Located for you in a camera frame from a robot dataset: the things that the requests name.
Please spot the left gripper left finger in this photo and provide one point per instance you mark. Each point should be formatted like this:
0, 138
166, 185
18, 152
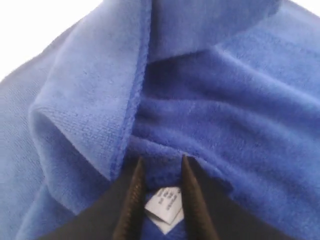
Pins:
117, 215

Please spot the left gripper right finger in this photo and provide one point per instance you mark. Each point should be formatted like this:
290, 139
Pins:
209, 213

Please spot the blue towel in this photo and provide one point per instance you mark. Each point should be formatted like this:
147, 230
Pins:
234, 84

